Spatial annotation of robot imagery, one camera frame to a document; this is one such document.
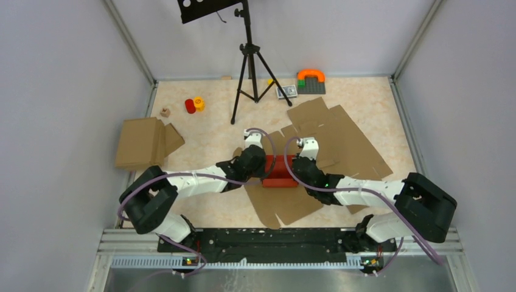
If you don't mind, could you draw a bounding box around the small wooden cube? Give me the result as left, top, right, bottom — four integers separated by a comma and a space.
160, 107, 170, 117

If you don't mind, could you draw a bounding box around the red paper box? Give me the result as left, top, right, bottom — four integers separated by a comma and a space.
262, 155, 298, 189

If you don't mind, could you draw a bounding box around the yellow toy block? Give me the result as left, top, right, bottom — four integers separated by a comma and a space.
193, 96, 205, 111

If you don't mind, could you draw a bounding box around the purple cable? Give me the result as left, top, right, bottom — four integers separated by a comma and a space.
284, 137, 444, 277
117, 128, 278, 279

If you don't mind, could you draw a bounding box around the orange arch toy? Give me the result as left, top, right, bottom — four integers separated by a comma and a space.
297, 69, 326, 83

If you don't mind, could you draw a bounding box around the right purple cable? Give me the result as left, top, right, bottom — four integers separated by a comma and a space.
284, 137, 444, 277

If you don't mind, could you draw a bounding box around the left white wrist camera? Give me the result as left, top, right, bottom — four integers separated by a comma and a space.
243, 128, 263, 148

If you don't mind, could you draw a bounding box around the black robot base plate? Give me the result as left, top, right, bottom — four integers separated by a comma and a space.
157, 228, 398, 265

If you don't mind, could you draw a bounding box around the black camera tripod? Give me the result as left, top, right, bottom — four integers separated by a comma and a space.
230, 1, 293, 125

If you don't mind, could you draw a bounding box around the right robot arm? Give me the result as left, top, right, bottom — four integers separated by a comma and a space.
288, 157, 457, 251

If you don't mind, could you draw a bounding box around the black perforated plate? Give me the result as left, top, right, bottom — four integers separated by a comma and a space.
177, 0, 241, 24

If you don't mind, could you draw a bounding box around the red cylinder toy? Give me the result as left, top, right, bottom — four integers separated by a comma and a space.
184, 99, 197, 114

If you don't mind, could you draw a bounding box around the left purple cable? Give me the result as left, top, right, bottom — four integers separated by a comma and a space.
117, 128, 278, 279

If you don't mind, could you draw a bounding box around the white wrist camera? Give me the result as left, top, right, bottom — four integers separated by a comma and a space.
297, 137, 319, 161
243, 128, 263, 148

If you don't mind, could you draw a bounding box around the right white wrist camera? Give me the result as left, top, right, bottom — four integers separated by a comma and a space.
297, 137, 319, 161

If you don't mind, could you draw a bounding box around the playing card deck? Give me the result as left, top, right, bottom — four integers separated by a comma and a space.
276, 85, 298, 99

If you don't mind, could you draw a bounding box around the folded brown cardboard box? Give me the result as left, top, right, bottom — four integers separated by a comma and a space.
114, 117, 185, 171

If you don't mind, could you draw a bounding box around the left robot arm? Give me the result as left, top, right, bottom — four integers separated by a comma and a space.
119, 145, 267, 251

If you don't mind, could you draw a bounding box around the large flat cardboard sheet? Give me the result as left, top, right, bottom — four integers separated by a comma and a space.
245, 97, 393, 229

